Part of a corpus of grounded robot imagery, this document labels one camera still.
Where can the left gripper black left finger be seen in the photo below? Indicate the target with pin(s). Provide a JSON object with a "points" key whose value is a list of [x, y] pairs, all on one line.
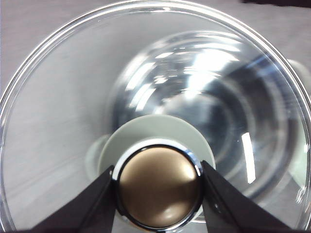
{"points": [[92, 211]]}

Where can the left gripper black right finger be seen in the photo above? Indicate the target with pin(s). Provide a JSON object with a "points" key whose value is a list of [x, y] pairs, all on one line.
{"points": [[228, 210]]}

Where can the glass lid with green knob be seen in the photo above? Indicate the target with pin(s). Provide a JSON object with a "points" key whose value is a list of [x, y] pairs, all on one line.
{"points": [[59, 98]]}

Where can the green electric steamer pot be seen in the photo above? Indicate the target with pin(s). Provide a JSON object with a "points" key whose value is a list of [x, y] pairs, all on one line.
{"points": [[253, 104]]}

